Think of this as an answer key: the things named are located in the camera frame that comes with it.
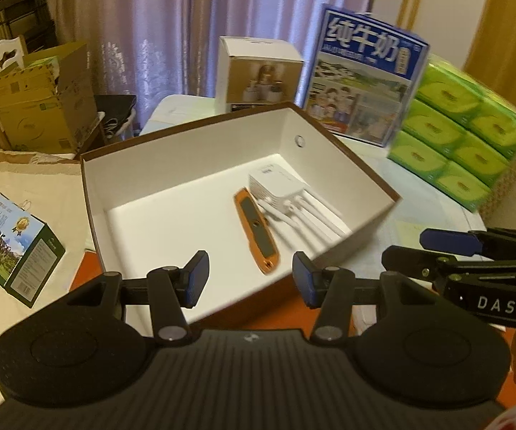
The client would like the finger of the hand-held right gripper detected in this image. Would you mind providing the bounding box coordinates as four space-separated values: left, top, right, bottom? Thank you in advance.
420 228 516 261
381 245 516 288

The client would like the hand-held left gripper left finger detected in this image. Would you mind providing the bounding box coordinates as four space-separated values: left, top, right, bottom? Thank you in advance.
67 250 211 347

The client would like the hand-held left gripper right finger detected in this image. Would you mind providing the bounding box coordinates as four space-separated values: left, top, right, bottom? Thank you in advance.
292 251 438 348

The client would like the brown box with white inside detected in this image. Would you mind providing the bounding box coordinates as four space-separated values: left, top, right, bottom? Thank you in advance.
80 101 402 329

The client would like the orange printed mat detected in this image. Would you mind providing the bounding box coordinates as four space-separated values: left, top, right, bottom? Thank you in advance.
71 248 375 338

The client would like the pale checkered cloth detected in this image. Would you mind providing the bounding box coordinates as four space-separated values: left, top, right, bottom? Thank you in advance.
329 132 502 334

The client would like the orange utility knife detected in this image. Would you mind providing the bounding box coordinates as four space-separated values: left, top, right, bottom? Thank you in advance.
233 188 281 275

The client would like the beige woven chair back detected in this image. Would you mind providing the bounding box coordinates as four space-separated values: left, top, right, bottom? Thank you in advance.
479 137 516 218

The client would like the white router with antennas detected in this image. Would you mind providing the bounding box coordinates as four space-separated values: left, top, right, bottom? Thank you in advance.
247 164 353 252

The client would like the stack of green tissue packs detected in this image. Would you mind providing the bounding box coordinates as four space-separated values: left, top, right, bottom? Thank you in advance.
387 54 516 214

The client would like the black bag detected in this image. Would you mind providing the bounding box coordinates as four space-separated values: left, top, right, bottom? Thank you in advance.
93 94 139 145

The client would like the blue milk carton box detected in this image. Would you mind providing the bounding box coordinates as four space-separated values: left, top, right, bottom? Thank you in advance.
303 4 430 148

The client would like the green milk carton box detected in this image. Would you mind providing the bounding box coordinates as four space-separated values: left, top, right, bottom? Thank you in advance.
0 192 66 309

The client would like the cream patterned tablecloth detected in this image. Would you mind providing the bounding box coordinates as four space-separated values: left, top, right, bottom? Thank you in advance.
0 159 104 368

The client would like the white product box with photo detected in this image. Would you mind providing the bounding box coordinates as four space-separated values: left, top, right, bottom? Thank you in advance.
215 36 304 115

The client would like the wooden door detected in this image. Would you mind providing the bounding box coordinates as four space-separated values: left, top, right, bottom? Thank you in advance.
463 0 516 132

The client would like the open cardboard box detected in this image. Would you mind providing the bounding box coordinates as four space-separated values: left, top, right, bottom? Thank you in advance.
0 42 100 154

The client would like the purple curtain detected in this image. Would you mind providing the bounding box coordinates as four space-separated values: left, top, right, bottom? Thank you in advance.
45 0 382 100

